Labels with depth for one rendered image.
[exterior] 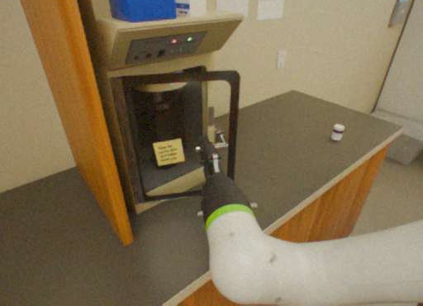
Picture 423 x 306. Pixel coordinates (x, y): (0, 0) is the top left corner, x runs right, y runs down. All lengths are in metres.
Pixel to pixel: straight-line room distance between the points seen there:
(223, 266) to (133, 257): 0.43
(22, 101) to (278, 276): 0.96
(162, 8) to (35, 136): 0.74
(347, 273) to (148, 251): 0.53
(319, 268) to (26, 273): 0.71
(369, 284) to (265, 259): 0.13
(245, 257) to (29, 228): 0.75
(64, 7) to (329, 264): 0.57
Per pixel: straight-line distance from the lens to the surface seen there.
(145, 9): 0.57
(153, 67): 0.71
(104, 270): 0.80
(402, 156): 3.28
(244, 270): 0.40
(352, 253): 0.43
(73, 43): 0.54
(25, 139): 1.15
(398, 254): 0.40
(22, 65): 1.07
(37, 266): 0.88
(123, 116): 0.69
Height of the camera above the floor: 1.57
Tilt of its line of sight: 32 degrees down
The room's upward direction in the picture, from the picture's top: straight up
